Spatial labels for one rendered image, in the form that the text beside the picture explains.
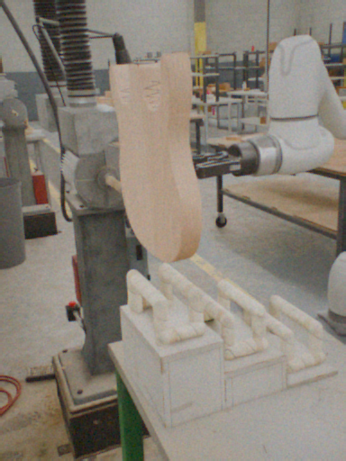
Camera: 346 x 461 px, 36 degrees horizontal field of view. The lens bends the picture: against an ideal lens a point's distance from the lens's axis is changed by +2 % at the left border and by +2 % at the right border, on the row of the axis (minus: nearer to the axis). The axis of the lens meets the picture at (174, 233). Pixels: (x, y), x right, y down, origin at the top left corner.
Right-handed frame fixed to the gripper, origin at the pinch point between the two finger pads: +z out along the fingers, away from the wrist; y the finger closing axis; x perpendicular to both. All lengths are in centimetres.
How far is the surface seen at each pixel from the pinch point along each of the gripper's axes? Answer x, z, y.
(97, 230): -47, -12, 113
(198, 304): -27.9, -1.5, -9.6
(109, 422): -133, -5, 99
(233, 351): -41.0, -9.2, -10.6
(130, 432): -78, 7, 21
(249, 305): -33.4, -16.2, -6.0
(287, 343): -44, -24, -9
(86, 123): 3, -2, 69
